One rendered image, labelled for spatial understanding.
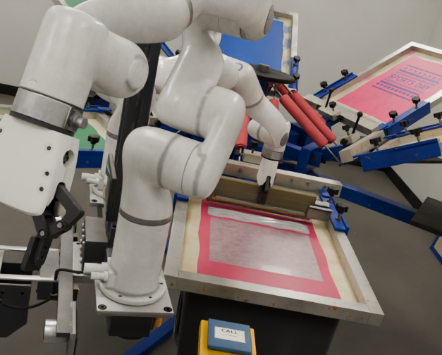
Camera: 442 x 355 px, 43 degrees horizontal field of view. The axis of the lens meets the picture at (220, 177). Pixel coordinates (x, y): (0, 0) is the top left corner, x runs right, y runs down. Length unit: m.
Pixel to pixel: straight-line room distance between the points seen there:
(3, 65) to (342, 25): 3.60
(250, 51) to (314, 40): 2.50
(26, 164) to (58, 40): 0.14
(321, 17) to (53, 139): 5.52
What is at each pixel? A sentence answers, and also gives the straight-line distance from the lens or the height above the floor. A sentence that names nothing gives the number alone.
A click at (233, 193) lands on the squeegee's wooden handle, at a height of 1.01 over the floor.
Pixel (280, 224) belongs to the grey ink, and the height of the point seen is 0.96.
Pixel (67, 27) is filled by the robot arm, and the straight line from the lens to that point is 0.65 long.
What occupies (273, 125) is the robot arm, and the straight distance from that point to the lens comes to 1.73.
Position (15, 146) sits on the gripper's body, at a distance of 0.66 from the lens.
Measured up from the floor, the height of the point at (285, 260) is 0.95.
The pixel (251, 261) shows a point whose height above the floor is 0.95.
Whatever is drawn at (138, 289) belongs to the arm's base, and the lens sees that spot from 1.04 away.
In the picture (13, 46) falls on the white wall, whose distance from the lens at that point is 6.37.
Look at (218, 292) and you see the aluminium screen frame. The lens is 1.45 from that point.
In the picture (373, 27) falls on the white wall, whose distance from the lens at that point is 6.19.
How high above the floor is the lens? 1.72
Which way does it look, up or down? 20 degrees down
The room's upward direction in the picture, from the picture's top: 13 degrees clockwise
